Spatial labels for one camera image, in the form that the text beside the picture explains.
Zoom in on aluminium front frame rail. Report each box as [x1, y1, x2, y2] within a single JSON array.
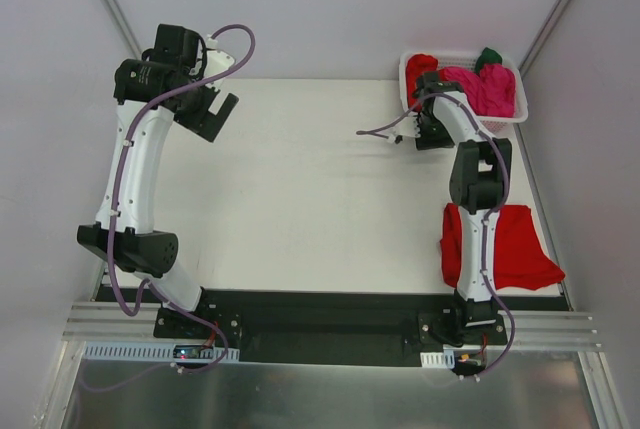
[[63, 302, 605, 352]]

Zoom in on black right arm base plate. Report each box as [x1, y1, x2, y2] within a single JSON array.
[[417, 307, 508, 348]]

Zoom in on white right cable duct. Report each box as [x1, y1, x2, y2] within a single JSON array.
[[420, 350, 455, 370]]

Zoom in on aluminium right frame rail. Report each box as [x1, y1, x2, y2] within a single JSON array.
[[519, 0, 574, 77]]

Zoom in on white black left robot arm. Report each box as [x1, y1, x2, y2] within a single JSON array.
[[77, 24, 238, 338]]

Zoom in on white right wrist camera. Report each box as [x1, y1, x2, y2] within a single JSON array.
[[391, 115, 420, 144]]

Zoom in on white left cable duct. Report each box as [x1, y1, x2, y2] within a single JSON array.
[[83, 342, 240, 364]]

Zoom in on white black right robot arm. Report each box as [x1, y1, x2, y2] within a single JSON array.
[[413, 71, 512, 347]]

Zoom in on black centre base bar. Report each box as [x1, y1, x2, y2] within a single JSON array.
[[98, 289, 569, 367]]

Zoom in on white cable duct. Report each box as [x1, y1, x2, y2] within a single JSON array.
[[420, 350, 455, 370], [83, 342, 240, 364]]

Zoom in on red t shirt in basket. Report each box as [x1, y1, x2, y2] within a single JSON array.
[[404, 53, 439, 107]]

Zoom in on folded red t shirt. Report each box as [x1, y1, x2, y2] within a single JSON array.
[[440, 203, 565, 290]]

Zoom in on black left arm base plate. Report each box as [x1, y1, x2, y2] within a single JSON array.
[[153, 303, 242, 344]]

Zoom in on green t shirt in basket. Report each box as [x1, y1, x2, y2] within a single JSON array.
[[474, 47, 503, 74]]

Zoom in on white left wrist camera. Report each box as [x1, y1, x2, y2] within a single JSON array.
[[203, 35, 236, 79]]

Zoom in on magenta t shirt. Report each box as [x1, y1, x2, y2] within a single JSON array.
[[438, 64, 516, 118]]

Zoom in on white plastic laundry basket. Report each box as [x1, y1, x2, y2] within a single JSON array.
[[398, 47, 528, 133]]

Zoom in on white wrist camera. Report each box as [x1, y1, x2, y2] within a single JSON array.
[[203, 35, 236, 79], [391, 115, 420, 144]]

